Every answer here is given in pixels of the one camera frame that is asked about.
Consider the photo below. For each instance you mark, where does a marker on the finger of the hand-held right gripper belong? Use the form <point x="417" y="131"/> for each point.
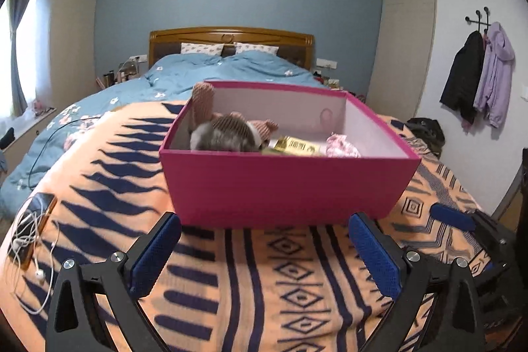
<point x="489" y="268"/>
<point x="451" y="216"/>

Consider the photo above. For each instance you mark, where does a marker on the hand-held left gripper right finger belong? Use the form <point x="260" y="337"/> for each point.
<point x="375" y="257"/>

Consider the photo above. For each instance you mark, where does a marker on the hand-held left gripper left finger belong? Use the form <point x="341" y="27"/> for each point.
<point x="156" y="257"/>

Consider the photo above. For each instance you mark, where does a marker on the pink cardboard box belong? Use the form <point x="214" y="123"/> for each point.
<point x="268" y="191"/>

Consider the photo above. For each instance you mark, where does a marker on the gold box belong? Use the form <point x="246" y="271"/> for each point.
<point x="297" y="146"/>

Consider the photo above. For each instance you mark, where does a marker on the pink knitted plush toy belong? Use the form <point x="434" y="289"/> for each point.
<point x="203" y="100"/>

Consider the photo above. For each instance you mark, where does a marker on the dark clothes heap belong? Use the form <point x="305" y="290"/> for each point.
<point x="427" y="133"/>

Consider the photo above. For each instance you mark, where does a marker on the orange patterned blanket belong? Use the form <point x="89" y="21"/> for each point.
<point x="247" y="286"/>

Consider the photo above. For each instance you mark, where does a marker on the smartphone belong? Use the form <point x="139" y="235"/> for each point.
<point x="43" y="207"/>

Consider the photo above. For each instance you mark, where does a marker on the black jacket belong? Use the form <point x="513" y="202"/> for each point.
<point x="464" y="80"/>

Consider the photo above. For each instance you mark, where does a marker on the purple hoodie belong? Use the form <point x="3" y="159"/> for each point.
<point x="497" y="80"/>

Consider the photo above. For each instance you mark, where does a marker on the white window seat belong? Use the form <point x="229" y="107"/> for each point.
<point x="29" y="129"/>

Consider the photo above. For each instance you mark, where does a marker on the bedside clutter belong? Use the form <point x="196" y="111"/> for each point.
<point x="328" y="80"/>

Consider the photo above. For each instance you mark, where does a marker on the bedside bottles and cosmetics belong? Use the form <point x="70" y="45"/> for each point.
<point x="121" y="75"/>

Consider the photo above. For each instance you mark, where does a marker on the blue floral duvet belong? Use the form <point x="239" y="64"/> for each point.
<point x="185" y="71"/>

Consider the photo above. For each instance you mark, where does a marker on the pink round item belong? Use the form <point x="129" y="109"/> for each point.
<point x="40" y="106"/>

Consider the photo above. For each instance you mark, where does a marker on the black cloth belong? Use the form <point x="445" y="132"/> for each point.
<point x="6" y="137"/>

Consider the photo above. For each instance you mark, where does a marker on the white dotted pillow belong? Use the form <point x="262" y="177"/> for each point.
<point x="202" y="48"/>
<point x="258" y="48"/>

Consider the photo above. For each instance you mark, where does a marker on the wooden headboard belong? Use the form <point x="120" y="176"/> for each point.
<point x="185" y="35"/>

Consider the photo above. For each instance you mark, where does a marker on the grey curtain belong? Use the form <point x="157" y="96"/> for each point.
<point x="22" y="47"/>

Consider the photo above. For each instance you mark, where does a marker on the white wall socket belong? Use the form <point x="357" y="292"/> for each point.
<point x="327" y="63"/>
<point x="138" y="57"/>

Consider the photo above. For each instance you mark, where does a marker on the black wall coat rack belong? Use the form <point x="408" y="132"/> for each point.
<point x="478" y="19"/>

